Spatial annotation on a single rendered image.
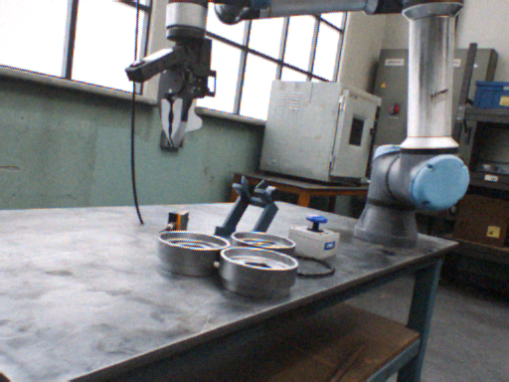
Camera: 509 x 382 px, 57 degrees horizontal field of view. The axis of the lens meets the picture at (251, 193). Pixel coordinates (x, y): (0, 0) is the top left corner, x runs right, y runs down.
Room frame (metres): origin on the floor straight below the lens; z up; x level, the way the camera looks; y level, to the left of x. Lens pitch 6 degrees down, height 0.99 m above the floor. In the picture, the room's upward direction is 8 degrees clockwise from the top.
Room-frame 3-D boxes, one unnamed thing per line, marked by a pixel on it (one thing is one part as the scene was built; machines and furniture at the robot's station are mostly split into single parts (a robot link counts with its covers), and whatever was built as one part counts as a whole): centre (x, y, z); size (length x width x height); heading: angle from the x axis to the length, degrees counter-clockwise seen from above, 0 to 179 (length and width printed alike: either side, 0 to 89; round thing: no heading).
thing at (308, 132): (3.29, -0.45, 1.10); 0.62 x 0.61 x 0.65; 143
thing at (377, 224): (1.13, -0.34, 0.85); 0.15 x 0.15 x 0.10
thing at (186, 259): (0.66, 0.07, 0.82); 0.10 x 0.10 x 0.04
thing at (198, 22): (0.89, 0.17, 1.19); 0.08 x 0.08 x 0.05
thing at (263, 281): (0.61, -0.02, 0.82); 0.10 x 0.10 x 0.04
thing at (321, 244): (0.87, -0.13, 0.82); 0.08 x 0.07 x 0.05; 143
